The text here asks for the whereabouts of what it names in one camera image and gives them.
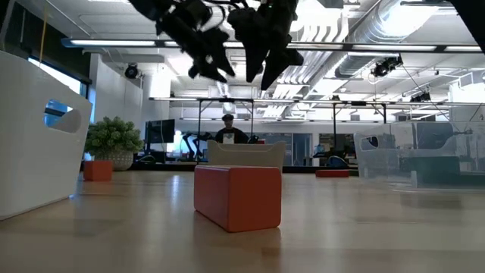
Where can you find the white plastic bin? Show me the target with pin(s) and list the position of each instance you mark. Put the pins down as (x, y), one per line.
(34, 170)

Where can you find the clear plastic bin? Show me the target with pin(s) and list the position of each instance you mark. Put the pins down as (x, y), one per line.
(379, 159)

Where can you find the black metal table frame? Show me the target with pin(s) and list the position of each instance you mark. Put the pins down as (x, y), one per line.
(163, 166)

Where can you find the round black ceiling camera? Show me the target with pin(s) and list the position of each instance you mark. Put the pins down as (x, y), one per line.
(131, 71)

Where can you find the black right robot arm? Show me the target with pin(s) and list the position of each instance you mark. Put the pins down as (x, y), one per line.
(475, 15)

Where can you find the dark background workstation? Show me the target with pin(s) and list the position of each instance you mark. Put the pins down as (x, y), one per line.
(339, 149)

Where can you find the long ceiling light bar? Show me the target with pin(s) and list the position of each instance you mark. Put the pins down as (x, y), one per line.
(113, 42)

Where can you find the black ceiling mounted device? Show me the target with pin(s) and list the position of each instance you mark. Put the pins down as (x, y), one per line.
(386, 67)
(420, 97)

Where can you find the small orange cube block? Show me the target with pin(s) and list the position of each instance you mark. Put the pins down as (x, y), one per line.
(97, 170)

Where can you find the black metal rig frame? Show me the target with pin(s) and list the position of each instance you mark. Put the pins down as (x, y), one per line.
(199, 125)
(334, 121)

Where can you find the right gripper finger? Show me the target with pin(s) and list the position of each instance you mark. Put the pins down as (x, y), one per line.
(282, 58)
(257, 53)

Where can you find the person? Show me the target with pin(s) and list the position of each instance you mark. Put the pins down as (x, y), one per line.
(229, 135)

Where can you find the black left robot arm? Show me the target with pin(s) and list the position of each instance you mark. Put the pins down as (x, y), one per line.
(151, 7)

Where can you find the black background robot arm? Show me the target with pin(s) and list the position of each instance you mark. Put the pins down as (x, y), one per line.
(188, 142)

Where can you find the grey plastic bin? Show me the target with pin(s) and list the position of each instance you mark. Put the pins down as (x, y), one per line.
(246, 155)

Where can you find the red rectangular block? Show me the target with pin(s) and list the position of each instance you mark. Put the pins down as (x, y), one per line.
(332, 173)

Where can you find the orange rectangular block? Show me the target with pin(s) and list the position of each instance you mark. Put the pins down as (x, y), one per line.
(238, 197)

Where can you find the green plant in white pot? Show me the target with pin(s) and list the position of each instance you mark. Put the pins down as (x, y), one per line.
(113, 138)

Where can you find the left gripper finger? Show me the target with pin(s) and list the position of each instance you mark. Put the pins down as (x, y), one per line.
(219, 49)
(208, 70)

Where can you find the black computer monitor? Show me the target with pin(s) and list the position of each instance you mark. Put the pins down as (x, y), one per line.
(160, 130)

